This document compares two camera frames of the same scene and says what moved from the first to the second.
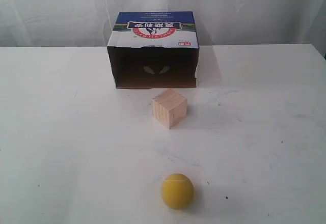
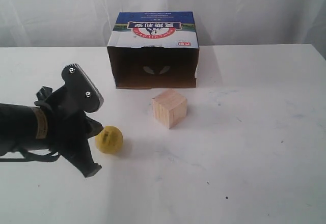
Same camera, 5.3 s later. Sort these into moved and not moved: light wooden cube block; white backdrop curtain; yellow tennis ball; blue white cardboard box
Moved: yellow tennis ball
Not moved: white backdrop curtain; light wooden cube block; blue white cardboard box
